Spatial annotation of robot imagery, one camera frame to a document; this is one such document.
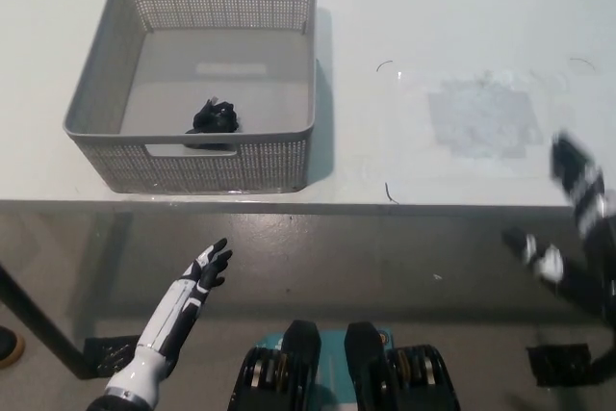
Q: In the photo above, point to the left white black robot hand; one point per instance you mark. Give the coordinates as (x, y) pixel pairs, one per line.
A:
(178, 319)

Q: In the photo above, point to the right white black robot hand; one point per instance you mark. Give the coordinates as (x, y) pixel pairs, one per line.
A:
(592, 262)

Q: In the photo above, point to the black webcam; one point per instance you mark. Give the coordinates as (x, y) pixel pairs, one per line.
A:
(216, 117)

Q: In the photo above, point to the black table foot plate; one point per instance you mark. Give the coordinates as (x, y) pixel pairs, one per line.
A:
(108, 353)
(558, 363)

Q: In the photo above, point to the black ribbed robot body block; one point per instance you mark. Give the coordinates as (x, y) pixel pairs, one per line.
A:
(370, 367)
(298, 363)

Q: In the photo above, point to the black metal table leg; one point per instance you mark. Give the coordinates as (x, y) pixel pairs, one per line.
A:
(41, 322)

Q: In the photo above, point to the teal robot body plate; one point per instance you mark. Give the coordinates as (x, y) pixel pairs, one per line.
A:
(333, 363)

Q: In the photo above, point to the black shoe with tan sole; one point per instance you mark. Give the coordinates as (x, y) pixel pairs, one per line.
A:
(8, 347)

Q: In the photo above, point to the grey perforated plastic basket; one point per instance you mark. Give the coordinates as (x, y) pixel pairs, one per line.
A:
(216, 45)

